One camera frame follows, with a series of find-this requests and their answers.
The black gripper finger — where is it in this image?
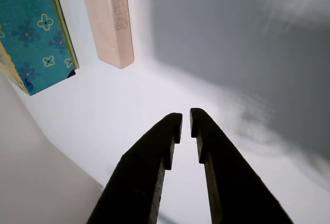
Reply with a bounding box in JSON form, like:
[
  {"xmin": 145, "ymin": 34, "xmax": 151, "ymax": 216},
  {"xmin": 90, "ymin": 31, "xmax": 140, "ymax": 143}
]
[
  {"xmin": 86, "ymin": 113, "xmax": 183, "ymax": 224},
  {"xmin": 189, "ymin": 108, "xmax": 294, "ymax": 224}
]

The wooden Jenga block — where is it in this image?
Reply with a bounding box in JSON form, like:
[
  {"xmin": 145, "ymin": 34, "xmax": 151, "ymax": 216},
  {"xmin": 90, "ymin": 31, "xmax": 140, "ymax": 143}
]
[{"xmin": 78, "ymin": 0, "xmax": 135, "ymax": 69}]

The yellow and teal floral box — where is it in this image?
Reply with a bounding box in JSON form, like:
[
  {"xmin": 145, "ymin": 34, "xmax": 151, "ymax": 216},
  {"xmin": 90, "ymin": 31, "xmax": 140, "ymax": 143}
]
[{"xmin": 0, "ymin": 0, "xmax": 80, "ymax": 96}]

